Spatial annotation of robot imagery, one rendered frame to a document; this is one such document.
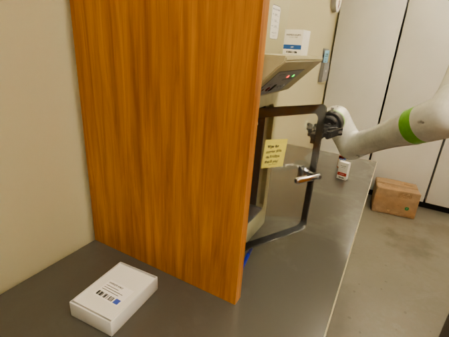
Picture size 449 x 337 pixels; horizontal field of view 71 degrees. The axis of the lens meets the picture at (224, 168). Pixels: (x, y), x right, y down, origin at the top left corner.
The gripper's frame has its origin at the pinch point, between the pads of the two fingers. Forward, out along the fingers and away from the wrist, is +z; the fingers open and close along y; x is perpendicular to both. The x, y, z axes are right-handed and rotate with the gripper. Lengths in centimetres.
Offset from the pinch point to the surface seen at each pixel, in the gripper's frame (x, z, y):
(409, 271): 128, -145, 56
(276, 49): -24.8, 10.8, -11.6
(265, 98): -12.0, 15.5, -11.7
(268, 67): -21.2, 36.5, -3.5
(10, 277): 32, 67, -55
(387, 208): 121, -238, 35
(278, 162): 3.1, 22.5, -3.4
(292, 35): -28.3, 15.0, -6.3
